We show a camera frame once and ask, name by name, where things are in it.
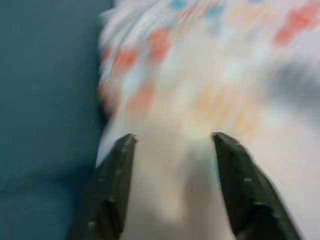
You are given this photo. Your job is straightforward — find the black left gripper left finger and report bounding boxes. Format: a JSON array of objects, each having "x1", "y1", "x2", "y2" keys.
[{"x1": 68, "y1": 133, "x2": 138, "y2": 240}]

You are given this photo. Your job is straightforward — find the teal padded headboard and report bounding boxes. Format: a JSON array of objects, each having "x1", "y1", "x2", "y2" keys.
[{"x1": 0, "y1": 0, "x2": 113, "y2": 240}]

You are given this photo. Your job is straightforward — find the pink patterned pillow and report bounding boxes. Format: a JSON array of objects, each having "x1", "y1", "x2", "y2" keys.
[{"x1": 96, "y1": 0, "x2": 320, "y2": 240}]

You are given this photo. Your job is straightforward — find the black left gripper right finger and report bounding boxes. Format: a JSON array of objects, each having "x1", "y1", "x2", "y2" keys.
[{"x1": 211, "y1": 131, "x2": 302, "y2": 240}]

